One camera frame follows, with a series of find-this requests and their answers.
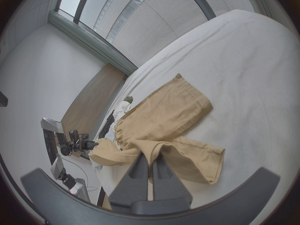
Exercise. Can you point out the black garment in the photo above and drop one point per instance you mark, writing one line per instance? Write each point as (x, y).
(106, 125)

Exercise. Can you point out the white garment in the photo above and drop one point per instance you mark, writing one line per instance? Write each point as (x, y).
(121, 109)

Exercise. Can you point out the bed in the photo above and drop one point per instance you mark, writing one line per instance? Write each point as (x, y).
(234, 67)

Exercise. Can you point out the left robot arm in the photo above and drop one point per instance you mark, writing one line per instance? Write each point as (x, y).
(50, 125)

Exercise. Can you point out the window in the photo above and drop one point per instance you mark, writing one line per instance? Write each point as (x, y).
(152, 20)

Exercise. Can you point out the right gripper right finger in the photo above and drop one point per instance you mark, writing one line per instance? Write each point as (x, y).
(171, 186)

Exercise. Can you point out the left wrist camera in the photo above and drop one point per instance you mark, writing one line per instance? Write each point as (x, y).
(73, 135)

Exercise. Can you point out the grey-green curtain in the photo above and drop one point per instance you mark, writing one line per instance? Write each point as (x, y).
(264, 1)
(93, 42)

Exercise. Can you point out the green garment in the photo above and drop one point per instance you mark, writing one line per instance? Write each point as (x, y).
(129, 99)

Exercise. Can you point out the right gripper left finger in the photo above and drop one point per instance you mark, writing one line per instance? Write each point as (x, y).
(131, 186)

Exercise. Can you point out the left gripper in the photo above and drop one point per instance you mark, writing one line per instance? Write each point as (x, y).
(88, 145)

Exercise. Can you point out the tan shorts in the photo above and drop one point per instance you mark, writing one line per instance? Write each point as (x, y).
(164, 106)

